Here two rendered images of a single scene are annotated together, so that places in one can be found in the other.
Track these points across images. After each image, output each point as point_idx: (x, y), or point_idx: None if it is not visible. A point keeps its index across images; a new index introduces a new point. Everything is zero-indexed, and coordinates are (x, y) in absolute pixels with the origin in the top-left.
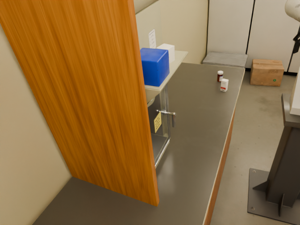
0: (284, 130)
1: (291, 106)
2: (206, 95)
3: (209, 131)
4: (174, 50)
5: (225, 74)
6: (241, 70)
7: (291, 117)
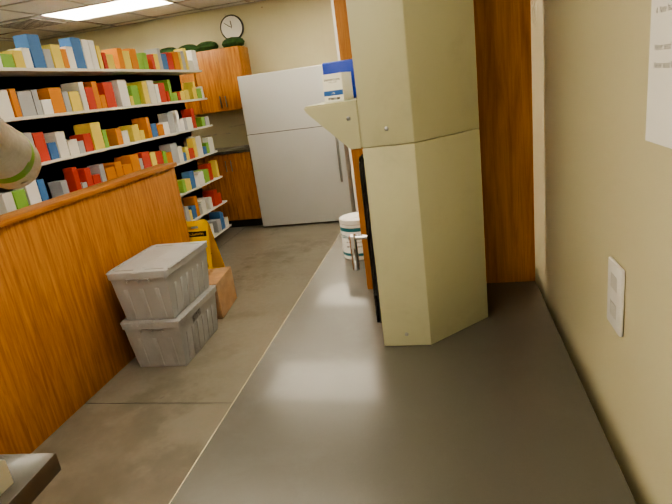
0: None
1: (3, 460)
2: None
3: (287, 386)
4: (331, 103)
5: None
6: None
7: (23, 469)
